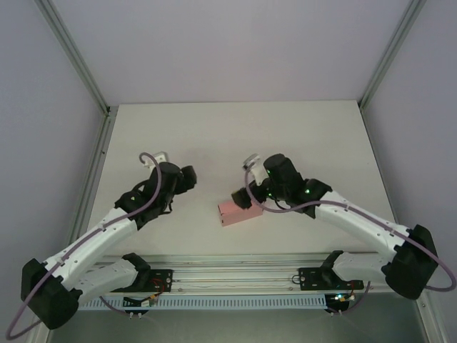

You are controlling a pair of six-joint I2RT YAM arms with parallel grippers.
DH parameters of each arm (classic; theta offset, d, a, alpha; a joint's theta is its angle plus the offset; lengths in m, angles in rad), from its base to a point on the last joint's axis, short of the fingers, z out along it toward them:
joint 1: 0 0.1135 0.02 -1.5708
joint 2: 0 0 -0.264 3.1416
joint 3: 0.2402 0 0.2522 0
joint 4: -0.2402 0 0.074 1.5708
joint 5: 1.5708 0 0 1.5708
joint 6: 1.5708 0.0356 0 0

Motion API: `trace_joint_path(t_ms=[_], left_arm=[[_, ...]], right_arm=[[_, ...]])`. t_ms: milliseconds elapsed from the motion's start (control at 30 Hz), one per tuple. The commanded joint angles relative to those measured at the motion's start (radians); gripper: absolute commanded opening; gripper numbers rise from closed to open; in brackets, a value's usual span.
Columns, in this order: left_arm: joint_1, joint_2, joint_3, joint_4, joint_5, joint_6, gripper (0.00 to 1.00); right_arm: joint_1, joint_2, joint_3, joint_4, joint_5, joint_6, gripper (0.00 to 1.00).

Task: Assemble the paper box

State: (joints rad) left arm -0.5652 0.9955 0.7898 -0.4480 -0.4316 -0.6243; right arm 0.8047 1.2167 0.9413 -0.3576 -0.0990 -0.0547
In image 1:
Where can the pink paper box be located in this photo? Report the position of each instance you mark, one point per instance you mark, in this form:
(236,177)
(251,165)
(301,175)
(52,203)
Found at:
(237,214)

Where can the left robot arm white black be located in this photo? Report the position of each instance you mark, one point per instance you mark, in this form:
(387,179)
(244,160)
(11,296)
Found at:
(93,246)

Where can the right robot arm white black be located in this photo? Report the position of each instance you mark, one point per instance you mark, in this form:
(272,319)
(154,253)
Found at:
(364,225)

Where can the grey metal panel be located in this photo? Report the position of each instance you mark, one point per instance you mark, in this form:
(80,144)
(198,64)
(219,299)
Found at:
(232,328)

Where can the aluminium mounting rail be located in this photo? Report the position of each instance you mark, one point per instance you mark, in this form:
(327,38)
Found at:
(232,275)

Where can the aluminium table side rail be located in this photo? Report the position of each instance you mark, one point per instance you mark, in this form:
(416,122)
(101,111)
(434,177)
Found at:
(96,168)
(378,157)

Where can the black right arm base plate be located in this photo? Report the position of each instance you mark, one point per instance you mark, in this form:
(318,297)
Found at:
(310,278)

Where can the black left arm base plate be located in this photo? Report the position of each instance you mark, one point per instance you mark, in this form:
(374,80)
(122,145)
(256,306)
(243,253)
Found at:
(160,280)

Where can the aluminium frame post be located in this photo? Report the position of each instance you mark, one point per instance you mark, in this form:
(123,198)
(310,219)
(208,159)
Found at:
(392,53)
(76,57)

